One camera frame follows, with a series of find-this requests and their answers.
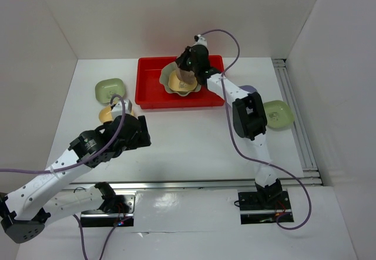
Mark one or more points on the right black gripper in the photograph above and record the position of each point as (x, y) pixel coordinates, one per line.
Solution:
(180, 61)

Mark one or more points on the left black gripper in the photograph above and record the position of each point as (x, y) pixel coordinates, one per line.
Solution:
(144, 135)

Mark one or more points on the brown square plate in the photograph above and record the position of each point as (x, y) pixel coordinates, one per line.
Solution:
(186, 76)

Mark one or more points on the large green scalloped bowl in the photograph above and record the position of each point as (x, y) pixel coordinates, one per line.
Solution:
(164, 78)

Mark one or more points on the yellow square plate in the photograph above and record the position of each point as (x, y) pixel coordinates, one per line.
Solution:
(176, 85)
(105, 114)

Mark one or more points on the purple square plate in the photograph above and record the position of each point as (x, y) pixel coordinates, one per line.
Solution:
(249, 89)

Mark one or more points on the green square plate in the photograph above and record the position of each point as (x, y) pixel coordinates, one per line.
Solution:
(105, 89)
(279, 114)

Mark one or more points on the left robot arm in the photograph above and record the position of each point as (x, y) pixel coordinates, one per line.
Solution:
(28, 210)

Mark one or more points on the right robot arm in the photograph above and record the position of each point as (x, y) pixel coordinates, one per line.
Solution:
(247, 117)

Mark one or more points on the red plastic bin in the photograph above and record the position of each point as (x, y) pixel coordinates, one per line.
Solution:
(151, 94)

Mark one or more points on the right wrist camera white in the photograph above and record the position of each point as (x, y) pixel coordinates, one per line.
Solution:
(200, 40)

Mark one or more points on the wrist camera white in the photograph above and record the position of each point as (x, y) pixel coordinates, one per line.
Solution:
(117, 108)
(200, 40)

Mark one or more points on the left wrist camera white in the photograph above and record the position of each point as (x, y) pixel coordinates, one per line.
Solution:
(117, 108)

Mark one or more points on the aluminium rail front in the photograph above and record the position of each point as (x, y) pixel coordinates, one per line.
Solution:
(182, 185)

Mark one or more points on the aluminium rail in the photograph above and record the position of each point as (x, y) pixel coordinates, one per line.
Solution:
(311, 173)
(182, 185)

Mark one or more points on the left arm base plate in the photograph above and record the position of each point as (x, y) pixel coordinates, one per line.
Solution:
(121, 214)

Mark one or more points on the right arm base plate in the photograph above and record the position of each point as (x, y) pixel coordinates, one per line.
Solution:
(252, 211)

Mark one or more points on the aluminium rail right side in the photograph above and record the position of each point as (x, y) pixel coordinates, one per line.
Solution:
(311, 173)

